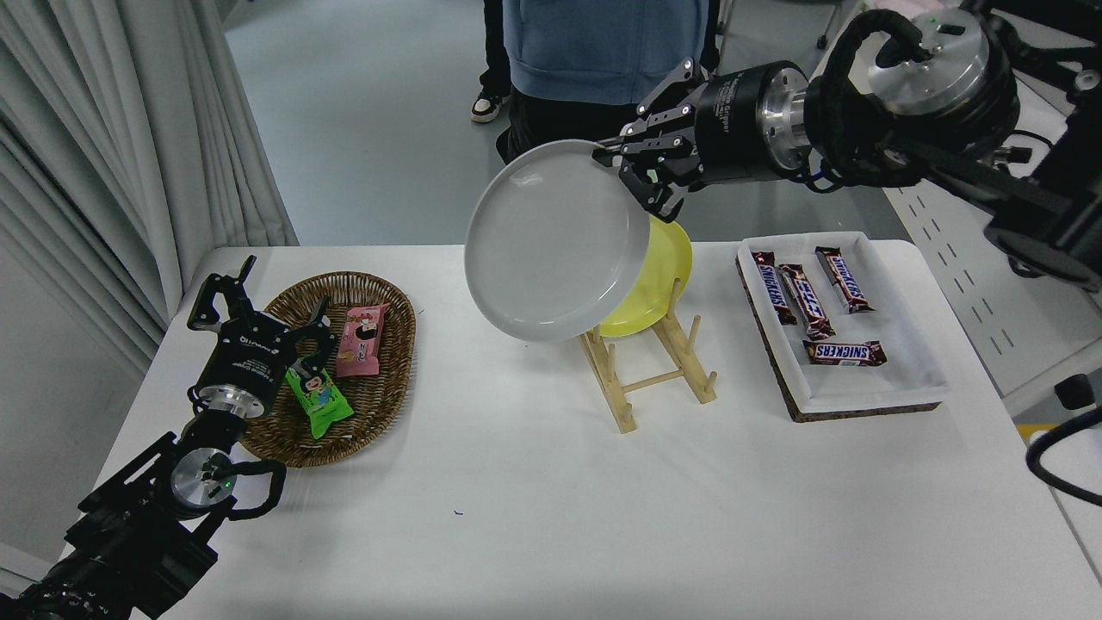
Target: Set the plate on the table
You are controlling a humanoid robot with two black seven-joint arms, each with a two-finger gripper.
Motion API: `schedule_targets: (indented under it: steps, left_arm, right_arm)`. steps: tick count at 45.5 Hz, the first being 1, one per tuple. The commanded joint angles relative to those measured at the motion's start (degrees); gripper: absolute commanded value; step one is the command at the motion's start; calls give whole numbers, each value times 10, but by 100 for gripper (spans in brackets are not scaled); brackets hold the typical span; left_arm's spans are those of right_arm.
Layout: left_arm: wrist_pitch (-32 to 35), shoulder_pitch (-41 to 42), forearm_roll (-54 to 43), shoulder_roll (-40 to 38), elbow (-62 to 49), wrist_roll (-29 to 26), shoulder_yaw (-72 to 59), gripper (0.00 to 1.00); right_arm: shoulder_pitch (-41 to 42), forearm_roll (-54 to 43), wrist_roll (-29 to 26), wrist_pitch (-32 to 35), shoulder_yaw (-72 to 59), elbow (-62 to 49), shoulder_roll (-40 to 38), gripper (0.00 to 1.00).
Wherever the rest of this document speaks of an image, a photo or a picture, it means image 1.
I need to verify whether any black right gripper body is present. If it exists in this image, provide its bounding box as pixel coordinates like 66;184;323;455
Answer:
689;62;774;187

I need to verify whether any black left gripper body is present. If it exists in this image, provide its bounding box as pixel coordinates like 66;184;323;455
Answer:
196;315;298;406

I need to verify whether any grey plate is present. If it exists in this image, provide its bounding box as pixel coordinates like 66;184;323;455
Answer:
463;139;653;343

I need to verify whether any yellow plate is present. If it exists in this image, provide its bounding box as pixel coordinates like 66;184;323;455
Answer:
598;215;694;338

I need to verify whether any wooden plate rack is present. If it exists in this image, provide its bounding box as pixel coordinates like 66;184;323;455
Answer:
577;277;718;434

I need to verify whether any pink snack pack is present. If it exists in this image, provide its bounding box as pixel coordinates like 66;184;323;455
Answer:
335;303;391;378

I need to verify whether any green snack pack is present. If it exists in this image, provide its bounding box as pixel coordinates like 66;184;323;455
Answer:
285;357;355;440

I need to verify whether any brown wicker basket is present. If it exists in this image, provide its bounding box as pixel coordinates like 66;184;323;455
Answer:
239;271;418;469

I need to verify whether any person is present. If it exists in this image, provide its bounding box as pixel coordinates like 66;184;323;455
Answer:
471;0;511;124
495;0;721;164

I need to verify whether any brown Snickers bar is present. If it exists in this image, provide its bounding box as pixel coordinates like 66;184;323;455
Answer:
777;263;836;340
814;246;875;315
752;251;798;326
802;340;888;369

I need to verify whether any pale grey curtain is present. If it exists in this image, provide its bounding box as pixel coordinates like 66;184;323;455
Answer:
0;0;300;384

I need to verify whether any white rectangular tray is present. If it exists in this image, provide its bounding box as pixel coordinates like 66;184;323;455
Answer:
736;230;950;414

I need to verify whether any white desk with perforated panel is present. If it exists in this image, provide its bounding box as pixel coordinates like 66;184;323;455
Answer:
809;0;1102;419

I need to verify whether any small white table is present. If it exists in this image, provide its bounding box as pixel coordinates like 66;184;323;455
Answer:
1025;426;1102;588

